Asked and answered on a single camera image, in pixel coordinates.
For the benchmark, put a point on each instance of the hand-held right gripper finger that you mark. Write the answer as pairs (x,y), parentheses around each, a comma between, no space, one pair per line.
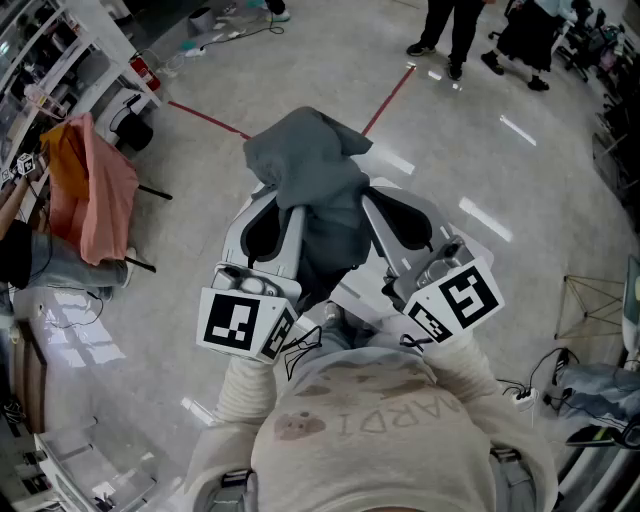
(436,220)
(385,235)

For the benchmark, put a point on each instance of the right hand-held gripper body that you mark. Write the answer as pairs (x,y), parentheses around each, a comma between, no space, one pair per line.
(470,292)

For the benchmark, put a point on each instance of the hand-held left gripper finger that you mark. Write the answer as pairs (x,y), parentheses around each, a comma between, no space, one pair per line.
(290,250)
(232,240)

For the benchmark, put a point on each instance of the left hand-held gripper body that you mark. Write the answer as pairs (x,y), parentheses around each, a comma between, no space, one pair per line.
(235,320)

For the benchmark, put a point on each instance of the grey hooded garment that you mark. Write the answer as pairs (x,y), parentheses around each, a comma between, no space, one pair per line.
(310,160)

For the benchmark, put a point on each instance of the person's right forearm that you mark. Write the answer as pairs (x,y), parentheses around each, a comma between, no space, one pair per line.
(460,360)

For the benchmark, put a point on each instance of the person's left forearm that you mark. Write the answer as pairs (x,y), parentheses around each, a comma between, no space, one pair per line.
(245,390)

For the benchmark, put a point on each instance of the person's left shoe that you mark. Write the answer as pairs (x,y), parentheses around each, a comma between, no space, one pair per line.
(332,312)

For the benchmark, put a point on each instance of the black garment stand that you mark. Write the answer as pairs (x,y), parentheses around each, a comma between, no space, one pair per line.
(155,192)

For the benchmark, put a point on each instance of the person's left leg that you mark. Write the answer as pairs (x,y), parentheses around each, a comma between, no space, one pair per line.
(340,335)

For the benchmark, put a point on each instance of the white power strip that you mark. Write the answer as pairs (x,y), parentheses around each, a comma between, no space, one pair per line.
(525,399)
(195,51)

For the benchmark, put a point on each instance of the red floor tape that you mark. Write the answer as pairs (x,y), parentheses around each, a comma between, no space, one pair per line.
(210,120)
(390,100)

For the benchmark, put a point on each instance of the pink garment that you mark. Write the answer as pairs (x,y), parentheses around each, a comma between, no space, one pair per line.
(100,200)

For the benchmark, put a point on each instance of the teal board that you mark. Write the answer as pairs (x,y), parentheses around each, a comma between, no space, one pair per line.
(632,300)

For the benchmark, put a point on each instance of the orange garment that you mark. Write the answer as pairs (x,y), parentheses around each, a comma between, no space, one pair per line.
(67,165)

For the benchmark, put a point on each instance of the person's torso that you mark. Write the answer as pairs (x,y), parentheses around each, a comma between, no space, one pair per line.
(380,450)

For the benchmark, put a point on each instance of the red fire extinguisher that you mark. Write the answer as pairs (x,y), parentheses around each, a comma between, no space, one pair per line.
(147,75)

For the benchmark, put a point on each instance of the white low cabinet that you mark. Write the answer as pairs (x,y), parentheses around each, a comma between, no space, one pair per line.
(100,480)

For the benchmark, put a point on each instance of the brown wooden cabinet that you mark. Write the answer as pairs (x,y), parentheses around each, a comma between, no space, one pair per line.
(30,380)

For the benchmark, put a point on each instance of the grey waste bin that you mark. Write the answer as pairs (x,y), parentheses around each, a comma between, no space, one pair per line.
(201,21)

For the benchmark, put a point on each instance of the black office chair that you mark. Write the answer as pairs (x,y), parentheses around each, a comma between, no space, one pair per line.
(580,45)

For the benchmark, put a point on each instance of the white shelving rack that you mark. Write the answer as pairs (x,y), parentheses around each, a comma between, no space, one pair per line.
(100,30)

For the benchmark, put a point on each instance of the thin metal frame stand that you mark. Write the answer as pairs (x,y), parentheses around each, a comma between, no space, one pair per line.
(565,305)

